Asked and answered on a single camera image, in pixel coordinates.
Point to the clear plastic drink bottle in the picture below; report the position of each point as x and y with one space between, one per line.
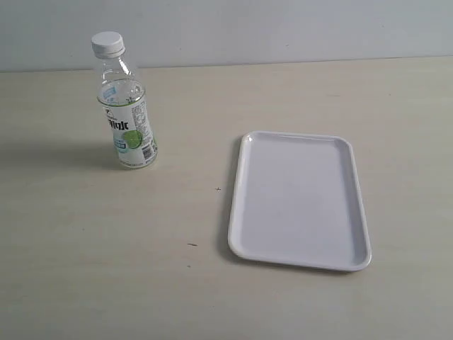
123 99

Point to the white bottle cap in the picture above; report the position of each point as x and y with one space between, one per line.
107 45

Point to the white rectangular tray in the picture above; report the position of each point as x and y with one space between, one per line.
297 202

